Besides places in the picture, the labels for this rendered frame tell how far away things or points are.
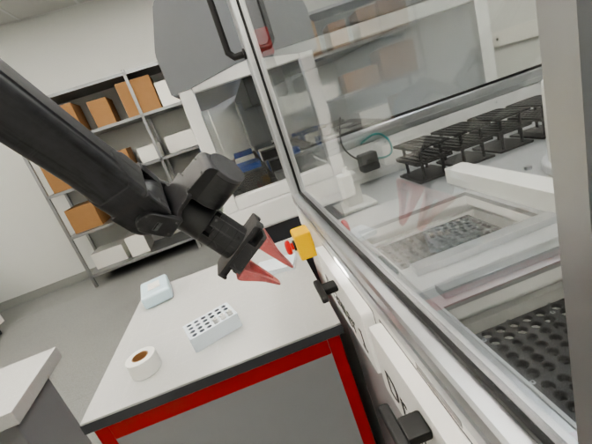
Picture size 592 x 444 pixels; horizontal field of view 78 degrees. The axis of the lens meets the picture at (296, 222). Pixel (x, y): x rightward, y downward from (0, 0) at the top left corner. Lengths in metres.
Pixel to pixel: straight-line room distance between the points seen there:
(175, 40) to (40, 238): 4.10
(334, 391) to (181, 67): 1.10
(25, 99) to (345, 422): 0.89
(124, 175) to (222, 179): 0.12
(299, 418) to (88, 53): 4.46
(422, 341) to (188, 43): 1.22
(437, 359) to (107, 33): 4.75
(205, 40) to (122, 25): 3.51
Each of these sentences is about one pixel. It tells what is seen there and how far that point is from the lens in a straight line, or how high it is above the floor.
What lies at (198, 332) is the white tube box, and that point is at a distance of 0.94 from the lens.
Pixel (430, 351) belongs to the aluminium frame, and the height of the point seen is 0.99.
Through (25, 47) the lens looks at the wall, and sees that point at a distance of 5.09.
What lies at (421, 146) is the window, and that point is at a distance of 0.26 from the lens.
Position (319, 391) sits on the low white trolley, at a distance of 0.94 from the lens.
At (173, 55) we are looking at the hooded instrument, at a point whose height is 1.48.
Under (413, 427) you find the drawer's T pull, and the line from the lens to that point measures 0.42.
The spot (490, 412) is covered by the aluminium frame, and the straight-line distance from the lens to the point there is 0.32.
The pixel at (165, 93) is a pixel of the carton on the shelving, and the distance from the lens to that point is 4.26.
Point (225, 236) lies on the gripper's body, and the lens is 0.55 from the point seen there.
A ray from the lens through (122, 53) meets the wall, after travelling 4.84.
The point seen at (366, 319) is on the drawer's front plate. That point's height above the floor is 0.92.
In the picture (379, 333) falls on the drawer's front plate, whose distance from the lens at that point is 0.50.
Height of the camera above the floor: 1.23
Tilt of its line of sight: 18 degrees down
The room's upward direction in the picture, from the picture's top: 19 degrees counter-clockwise
